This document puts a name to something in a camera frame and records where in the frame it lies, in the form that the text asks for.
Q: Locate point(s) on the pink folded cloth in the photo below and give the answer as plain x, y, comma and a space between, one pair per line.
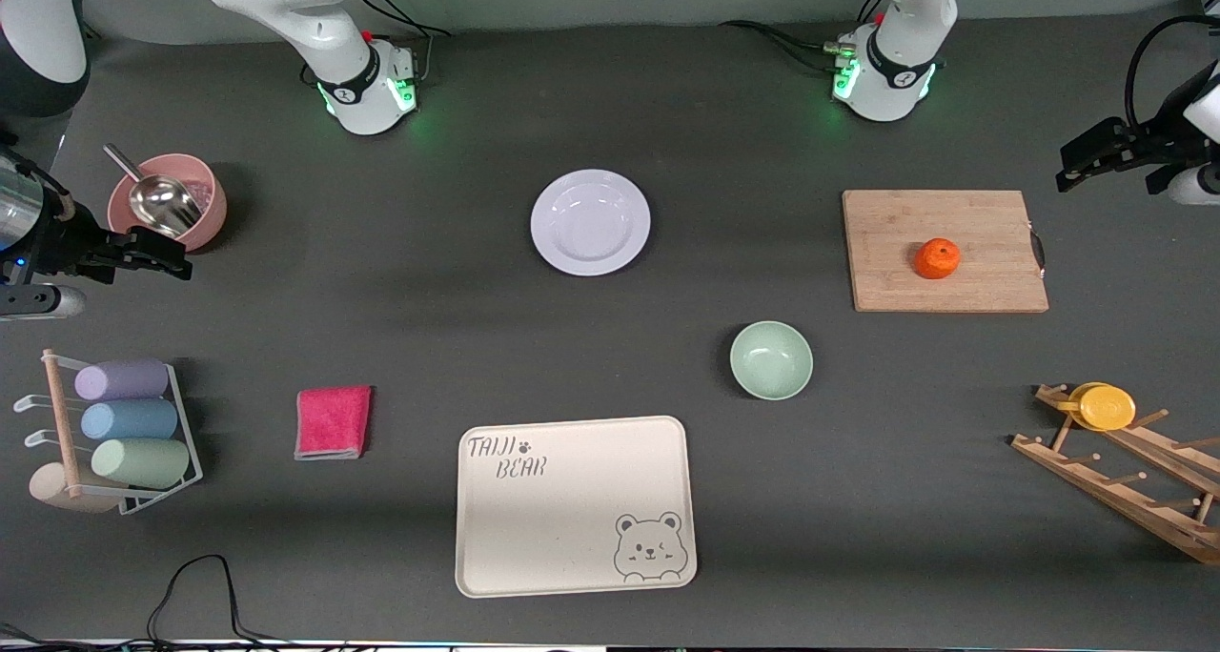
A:
332, 423

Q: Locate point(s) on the wooden rod of cup rack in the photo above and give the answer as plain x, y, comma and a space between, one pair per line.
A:
62, 423

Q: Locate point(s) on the pale green bowl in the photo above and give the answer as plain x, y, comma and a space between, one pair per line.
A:
771, 360

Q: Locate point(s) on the wooden peg drying rack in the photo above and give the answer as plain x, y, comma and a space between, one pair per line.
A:
1125, 495

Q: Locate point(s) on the purple cup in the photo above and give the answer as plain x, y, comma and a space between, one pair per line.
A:
122, 380

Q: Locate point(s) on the pink bowl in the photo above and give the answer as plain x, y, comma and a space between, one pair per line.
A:
212, 215

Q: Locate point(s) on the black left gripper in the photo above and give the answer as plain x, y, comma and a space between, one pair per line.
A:
1150, 147

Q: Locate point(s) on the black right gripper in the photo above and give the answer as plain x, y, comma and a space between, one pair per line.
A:
63, 245

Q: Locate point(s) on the cream bear print tray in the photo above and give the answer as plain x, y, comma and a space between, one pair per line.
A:
562, 528

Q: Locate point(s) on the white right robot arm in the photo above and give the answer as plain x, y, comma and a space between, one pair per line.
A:
353, 80

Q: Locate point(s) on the yellow cup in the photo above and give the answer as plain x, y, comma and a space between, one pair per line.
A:
1106, 407

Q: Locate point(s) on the green cup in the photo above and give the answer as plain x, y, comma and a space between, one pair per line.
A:
141, 462

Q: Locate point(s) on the beige cup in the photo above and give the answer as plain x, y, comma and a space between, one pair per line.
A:
48, 485

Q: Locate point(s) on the orange fruit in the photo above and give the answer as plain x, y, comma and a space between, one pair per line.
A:
937, 258

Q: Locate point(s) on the metal scoop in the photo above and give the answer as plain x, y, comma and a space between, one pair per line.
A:
167, 204

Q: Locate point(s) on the white round plate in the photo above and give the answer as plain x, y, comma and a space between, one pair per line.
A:
591, 223

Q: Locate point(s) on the wooden cutting board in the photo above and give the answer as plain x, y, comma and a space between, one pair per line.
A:
915, 213

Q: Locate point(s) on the blue cup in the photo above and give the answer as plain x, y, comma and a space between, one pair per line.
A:
129, 419

